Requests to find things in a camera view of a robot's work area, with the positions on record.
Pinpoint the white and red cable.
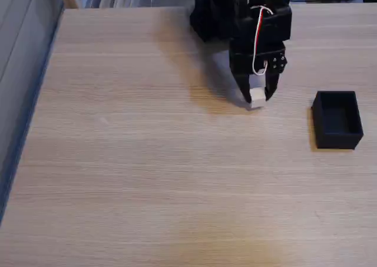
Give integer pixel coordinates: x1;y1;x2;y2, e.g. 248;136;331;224
250;5;274;77

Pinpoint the black open box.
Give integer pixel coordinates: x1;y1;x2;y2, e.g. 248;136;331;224
311;90;365;150

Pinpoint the white block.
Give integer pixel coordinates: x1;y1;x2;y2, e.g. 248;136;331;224
249;87;267;108

